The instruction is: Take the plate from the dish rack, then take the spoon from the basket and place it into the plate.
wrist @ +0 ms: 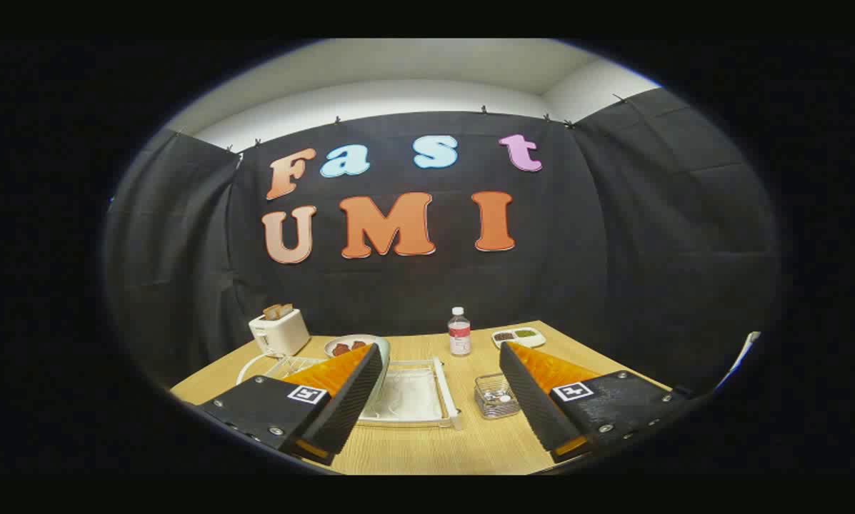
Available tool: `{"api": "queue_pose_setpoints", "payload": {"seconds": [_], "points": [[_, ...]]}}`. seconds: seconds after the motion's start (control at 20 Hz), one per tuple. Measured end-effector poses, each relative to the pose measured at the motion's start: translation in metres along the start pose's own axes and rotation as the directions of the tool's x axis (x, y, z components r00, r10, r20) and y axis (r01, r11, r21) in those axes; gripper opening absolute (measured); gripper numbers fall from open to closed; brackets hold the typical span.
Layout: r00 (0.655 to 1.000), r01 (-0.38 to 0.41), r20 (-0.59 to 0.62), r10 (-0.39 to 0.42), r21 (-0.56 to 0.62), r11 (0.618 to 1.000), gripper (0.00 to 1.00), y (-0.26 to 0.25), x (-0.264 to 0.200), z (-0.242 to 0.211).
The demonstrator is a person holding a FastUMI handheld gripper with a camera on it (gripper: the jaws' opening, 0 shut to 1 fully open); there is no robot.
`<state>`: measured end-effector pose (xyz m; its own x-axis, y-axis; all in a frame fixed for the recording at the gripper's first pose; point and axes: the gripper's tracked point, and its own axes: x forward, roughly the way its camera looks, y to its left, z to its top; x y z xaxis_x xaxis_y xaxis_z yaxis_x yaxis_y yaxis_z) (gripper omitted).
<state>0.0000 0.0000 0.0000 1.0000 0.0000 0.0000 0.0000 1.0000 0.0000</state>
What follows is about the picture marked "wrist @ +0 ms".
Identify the silver wire basket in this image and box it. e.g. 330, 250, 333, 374
474, 373, 522, 420

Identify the white wire dish rack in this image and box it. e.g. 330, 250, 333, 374
259, 353, 465, 430

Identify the white power cable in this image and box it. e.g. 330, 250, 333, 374
236, 350, 285, 386

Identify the white toaster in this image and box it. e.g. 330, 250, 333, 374
249, 308, 311, 358

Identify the clear plastic water bottle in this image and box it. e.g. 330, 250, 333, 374
447, 307, 472, 357

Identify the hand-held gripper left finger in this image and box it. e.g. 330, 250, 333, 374
197, 343, 385, 466

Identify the small white food plate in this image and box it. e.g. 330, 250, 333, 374
324, 334, 381, 358

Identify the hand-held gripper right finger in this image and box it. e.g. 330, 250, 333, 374
499, 341, 692, 463

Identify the white divided snack tray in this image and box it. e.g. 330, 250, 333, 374
491, 327, 546, 350

